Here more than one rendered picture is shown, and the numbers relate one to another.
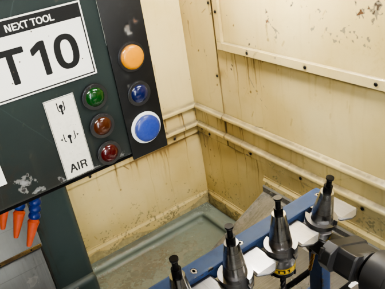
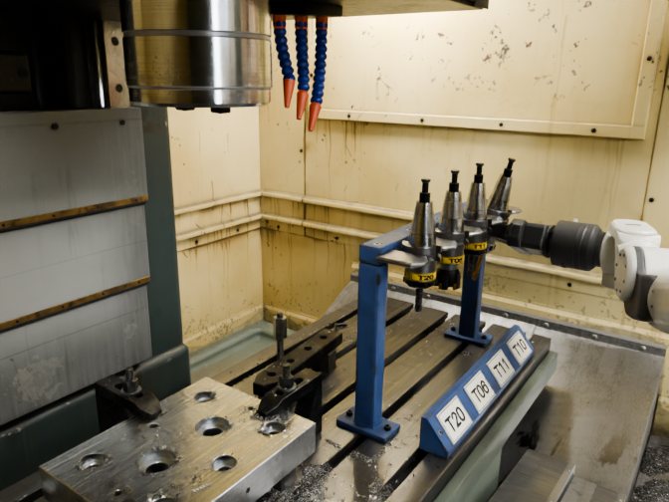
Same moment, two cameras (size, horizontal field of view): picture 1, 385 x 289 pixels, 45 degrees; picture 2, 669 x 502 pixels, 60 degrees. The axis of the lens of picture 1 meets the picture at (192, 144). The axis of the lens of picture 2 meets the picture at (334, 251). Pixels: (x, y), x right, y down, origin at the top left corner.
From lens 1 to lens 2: 0.67 m
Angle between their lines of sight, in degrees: 25
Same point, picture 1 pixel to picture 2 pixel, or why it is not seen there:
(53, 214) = (158, 248)
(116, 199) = not seen: hidden behind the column
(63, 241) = (162, 288)
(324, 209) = (505, 192)
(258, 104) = (354, 175)
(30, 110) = not seen: outside the picture
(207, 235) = not seen: hidden behind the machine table
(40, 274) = (139, 323)
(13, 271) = (112, 309)
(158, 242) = (211, 360)
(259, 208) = (350, 296)
